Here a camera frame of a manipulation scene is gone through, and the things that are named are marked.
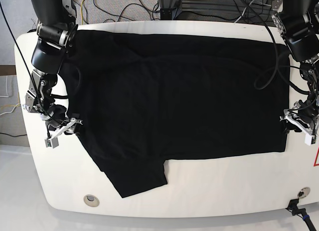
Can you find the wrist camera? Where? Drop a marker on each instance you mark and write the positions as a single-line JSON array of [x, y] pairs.
[[51, 142], [310, 139]]

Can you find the black clamp with cable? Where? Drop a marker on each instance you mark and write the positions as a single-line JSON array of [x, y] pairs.
[[302, 213]]

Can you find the black T-shirt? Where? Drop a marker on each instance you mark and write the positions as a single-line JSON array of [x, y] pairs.
[[135, 163]]

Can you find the right table grommet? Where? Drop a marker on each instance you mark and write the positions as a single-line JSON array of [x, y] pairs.
[[304, 192]]

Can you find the table grommet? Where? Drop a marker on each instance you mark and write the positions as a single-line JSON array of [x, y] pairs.
[[91, 201], [304, 192]]

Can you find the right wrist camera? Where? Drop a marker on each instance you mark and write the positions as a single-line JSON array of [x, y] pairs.
[[51, 142]]

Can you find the aluminium frame post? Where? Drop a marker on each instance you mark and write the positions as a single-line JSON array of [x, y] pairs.
[[169, 9]]

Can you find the left table grommet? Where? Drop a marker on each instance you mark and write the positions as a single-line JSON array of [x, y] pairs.
[[91, 201]]

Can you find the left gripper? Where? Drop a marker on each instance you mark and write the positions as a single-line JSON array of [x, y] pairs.
[[302, 117]]

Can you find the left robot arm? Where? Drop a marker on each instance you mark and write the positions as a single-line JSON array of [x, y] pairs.
[[296, 41]]

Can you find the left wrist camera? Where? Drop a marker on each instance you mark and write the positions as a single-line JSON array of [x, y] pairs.
[[310, 139]]

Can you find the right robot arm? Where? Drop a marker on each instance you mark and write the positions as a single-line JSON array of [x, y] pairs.
[[56, 27]]

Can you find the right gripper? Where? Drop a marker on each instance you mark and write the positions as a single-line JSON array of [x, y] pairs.
[[57, 122]]

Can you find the red warning sticker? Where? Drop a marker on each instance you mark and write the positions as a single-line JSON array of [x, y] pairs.
[[316, 163]]

